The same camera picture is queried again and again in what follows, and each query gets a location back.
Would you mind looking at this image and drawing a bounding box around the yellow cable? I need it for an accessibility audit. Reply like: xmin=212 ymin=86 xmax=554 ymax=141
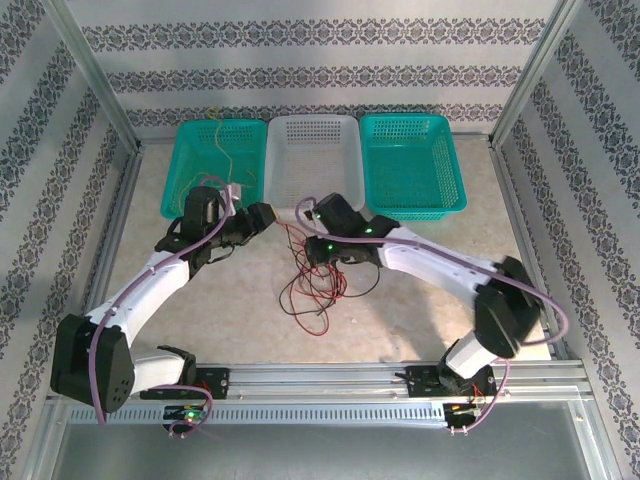
xmin=177 ymin=106 xmax=259 ymax=215

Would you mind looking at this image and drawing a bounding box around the teal plastic basket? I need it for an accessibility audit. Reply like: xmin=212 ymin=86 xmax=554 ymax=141
xmin=159 ymin=117 xmax=267 ymax=221
xmin=358 ymin=113 xmax=469 ymax=222

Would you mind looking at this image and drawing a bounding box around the white plastic basket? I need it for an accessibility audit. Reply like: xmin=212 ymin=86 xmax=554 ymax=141
xmin=262 ymin=114 xmax=365 ymax=214

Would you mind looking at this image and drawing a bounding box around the small controller board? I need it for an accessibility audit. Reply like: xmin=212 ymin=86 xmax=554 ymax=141
xmin=444 ymin=402 xmax=486 ymax=417
xmin=163 ymin=405 xmax=209 ymax=422

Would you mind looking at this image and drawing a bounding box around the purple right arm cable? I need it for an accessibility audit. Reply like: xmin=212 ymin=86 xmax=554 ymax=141
xmin=295 ymin=195 xmax=569 ymax=436

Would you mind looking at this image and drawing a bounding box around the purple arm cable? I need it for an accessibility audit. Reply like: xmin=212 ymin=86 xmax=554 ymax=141
xmin=295 ymin=195 xmax=569 ymax=436
xmin=88 ymin=174 xmax=237 ymax=441

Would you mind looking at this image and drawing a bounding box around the aluminium side rail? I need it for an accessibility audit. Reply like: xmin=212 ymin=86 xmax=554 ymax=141
xmin=489 ymin=142 xmax=571 ymax=361
xmin=77 ymin=147 xmax=146 ymax=331

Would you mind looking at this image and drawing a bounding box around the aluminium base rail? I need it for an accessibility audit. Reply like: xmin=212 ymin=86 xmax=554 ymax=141
xmin=197 ymin=360 xmax=585 ymax=401

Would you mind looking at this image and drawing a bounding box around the aluminium frame post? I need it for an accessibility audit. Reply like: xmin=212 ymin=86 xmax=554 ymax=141
xmin=489 ymin=0 xmax=586 ymax=149
xmin=47 ymin=0 xmax=146 ymax=154

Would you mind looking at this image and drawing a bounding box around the slotted grey cable duct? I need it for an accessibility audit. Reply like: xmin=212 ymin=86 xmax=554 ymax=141
xmin=67 ymin=399 xmax=451 ymax=427

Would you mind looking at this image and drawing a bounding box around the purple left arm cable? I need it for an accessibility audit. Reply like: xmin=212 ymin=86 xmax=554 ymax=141
xmin=88 ymin=174 xmax=237 ymax=441

